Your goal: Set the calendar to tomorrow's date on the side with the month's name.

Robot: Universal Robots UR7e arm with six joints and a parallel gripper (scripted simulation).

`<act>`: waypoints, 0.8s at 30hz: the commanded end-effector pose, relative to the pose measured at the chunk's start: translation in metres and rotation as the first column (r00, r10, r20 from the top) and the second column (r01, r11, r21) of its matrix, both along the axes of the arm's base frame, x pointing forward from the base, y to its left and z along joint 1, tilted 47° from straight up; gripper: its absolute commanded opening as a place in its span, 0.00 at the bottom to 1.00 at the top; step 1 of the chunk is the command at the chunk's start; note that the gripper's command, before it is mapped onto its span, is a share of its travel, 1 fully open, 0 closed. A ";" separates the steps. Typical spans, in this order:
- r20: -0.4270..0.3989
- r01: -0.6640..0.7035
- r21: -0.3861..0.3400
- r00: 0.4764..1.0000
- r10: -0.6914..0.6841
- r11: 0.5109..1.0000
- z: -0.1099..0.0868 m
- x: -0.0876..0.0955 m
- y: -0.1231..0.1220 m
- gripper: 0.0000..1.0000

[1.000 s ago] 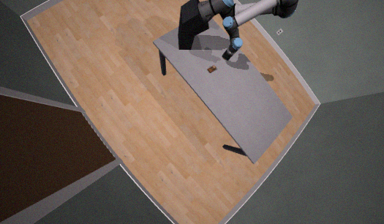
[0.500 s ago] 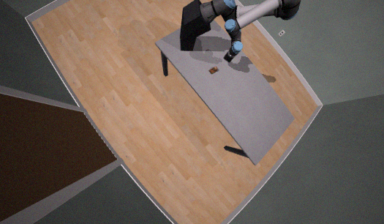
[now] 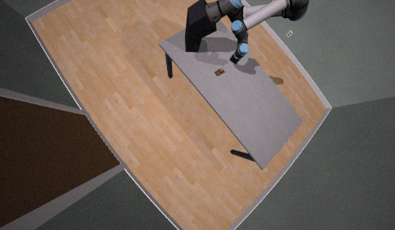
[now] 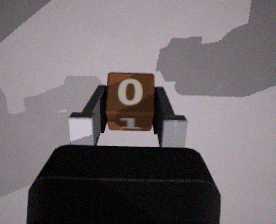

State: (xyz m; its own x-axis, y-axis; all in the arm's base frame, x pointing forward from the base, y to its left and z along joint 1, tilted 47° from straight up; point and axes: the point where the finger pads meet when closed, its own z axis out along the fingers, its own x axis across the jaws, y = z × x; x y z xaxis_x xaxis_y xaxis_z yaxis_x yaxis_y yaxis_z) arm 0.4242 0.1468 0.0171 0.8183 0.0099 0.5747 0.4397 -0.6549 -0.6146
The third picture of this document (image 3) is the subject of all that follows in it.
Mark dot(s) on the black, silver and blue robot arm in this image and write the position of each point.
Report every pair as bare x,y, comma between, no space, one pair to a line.
292,9

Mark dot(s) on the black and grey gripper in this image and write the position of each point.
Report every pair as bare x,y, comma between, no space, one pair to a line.
234,58

